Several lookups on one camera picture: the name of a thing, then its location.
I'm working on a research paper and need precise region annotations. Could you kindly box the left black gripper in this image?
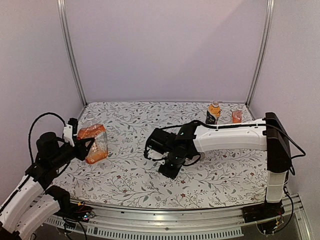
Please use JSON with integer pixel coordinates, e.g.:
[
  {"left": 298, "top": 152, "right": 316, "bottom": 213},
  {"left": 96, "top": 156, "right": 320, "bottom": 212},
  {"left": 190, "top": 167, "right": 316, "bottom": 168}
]
[{"left": 50, "top": 135, "right": 95, "bottom": 170}]

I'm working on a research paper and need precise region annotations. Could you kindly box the slim red-label tea bottle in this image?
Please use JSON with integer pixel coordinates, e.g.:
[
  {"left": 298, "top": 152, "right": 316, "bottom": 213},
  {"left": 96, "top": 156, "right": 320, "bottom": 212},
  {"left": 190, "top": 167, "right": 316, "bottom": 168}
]
[{"left": 77, "top": 113, "right": 109, "bottom": 165}]

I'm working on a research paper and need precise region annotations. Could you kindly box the black-label orange drink bottle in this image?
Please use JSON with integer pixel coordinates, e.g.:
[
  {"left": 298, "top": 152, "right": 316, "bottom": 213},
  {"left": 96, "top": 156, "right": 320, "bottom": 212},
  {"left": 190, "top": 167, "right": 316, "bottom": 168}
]
[{"left": 205, "top": 100, "right": 221, "bottom": 125}]

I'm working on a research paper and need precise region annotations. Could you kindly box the wide orange tea bottle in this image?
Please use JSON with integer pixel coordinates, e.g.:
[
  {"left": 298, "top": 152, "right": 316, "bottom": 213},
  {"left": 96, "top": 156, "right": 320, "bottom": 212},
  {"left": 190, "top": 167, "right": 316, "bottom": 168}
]
[{"left": 231, "top": 105, "right": 244, "bottom": 124}]

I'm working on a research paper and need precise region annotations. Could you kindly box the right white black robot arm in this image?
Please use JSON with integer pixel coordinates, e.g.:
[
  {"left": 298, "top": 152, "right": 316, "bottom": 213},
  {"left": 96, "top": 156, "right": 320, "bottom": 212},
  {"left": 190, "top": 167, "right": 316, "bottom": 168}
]
[{"left": 143, "top": 112, "right": 293, "bottom": 223}]

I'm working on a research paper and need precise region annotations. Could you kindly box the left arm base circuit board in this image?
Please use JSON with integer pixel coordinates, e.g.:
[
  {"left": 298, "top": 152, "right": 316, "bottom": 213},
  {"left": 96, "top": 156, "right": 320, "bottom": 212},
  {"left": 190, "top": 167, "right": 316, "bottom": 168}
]
[{"left": 62, "top": 201, "right": 95, "bottom": 223}]

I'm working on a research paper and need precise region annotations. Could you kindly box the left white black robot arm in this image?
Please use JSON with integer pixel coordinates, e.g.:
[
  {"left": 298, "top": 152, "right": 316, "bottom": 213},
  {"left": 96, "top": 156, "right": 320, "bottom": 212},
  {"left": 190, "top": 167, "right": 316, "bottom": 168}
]
[{"left": 0, "top": 132, "right": 95, "bottom": 240}]

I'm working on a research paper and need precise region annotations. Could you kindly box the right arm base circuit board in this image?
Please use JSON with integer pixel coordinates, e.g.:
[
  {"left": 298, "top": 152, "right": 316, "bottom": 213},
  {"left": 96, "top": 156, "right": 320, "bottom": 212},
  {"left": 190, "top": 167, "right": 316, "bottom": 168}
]
[{"left": 256, "top": 213, "right": 286, "bottom": 236}]

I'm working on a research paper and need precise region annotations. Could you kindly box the floral patterned table mat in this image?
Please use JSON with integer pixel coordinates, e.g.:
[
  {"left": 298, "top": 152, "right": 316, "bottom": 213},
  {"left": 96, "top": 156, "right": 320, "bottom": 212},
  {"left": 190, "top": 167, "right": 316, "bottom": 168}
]
[{"left": 53, "top": 102, "right": 268, "bottom": 209}]

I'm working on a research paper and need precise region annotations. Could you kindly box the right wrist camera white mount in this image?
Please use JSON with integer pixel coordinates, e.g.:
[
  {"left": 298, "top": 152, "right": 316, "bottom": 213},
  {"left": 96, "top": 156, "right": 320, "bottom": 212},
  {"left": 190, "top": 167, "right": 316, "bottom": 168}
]
[{"left": 143, "top": 147, "right": 166, "bottom": 162}]

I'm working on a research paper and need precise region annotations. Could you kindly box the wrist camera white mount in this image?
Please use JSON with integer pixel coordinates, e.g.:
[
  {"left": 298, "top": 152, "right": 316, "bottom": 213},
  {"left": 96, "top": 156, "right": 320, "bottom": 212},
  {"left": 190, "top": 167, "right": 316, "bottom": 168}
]
[
  {"left": 143, "top": 147, "right": 166, "bottom": 162},
  {"left": 63, "top": 117, "right": 78, "bottom": 147}
]

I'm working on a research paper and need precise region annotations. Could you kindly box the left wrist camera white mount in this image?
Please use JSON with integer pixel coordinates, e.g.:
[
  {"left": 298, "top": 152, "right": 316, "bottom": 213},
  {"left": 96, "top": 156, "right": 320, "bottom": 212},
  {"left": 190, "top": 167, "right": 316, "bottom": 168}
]
[{"left": 63, "top": 117, "right": 78, "bottom": 147}]

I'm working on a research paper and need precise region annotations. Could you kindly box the right black braided cable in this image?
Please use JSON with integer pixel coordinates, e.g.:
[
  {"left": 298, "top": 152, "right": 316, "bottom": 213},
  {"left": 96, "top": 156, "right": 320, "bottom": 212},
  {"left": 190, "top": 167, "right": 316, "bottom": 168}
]
[{"left": 159, "top": 120, "right": 307, "bottom": 176}]

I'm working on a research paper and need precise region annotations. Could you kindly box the black braided cable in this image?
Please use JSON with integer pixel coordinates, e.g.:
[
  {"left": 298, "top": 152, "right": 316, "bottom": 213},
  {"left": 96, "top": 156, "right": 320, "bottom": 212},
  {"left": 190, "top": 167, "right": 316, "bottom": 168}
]
[
  {"left": 27, "top": 112, "right": 67, "bottom": 163},
  {"left": 159, "top": 120, "right": 307, "bottom": 176}
]

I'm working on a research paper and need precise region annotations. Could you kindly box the left black braided cable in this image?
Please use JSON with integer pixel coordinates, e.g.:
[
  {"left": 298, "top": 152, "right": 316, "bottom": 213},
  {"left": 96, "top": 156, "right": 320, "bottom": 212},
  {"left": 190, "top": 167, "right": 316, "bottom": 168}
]
[{"left": 27, "top": 112, "right": 67, "bottom": 163}]

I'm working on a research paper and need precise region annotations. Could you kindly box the front aluminium rail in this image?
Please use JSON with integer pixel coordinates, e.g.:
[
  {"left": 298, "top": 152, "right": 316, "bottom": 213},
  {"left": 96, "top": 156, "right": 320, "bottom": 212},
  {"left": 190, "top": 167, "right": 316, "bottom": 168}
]
[{"left": 31, "top": 194, "right": 314, "bottom": 240}]

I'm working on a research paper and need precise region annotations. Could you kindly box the left aluminium frame post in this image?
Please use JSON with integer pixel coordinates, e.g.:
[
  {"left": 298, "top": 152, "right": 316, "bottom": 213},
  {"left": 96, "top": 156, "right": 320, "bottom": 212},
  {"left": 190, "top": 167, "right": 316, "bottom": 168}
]
[{"left": 57, "top": 0, "right": 88, "bottom": 107}]

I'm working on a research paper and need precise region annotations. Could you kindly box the aluminium frame post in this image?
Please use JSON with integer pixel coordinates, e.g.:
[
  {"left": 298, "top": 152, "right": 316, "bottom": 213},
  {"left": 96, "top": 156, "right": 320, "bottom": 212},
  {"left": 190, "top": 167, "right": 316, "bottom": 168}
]
[
  {"left": 57, "top": 0, "right": 88, "bottom": 107},
  {"left": 245, "top": 0, "right": 275, "bottom": 109}
]

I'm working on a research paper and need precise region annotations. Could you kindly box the right aluminium frame post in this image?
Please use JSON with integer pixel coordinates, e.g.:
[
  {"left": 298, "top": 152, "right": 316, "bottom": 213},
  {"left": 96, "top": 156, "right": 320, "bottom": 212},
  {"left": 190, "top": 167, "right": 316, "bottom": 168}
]
[{"left": 245, "top": 0, "right": 275, "bottom": 109}]

